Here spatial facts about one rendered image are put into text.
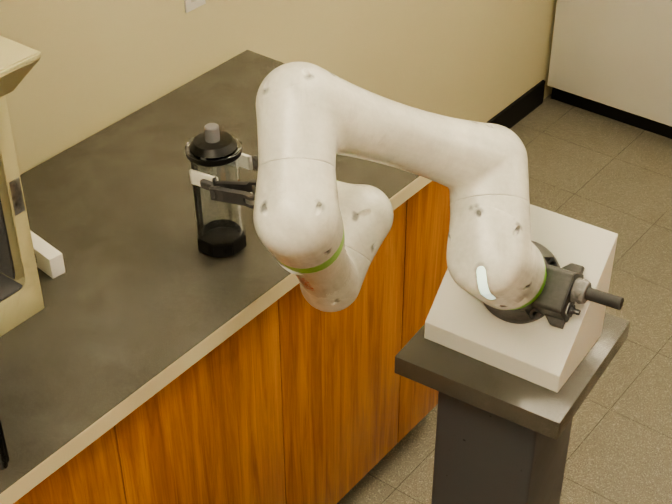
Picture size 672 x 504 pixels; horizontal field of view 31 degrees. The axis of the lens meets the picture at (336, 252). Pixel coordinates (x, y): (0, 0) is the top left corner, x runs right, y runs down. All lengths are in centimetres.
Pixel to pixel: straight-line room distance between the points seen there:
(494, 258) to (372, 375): 105
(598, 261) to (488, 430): 38
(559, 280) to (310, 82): 61
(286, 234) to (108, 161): 115
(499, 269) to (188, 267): 73
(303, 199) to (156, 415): 75
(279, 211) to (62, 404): 66
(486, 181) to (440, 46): 217
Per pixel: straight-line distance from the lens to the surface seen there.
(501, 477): 233
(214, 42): 314
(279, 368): 254
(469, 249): 193
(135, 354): 221
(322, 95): 171
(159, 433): 230
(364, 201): 209
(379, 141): 180
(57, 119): 282
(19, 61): 195
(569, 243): 215
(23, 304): 231
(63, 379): 219
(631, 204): 437
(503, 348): 214
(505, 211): 194
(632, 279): 401
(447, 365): 217
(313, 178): 167
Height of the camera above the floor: 237
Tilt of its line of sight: 36 degrees down
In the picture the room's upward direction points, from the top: straight up
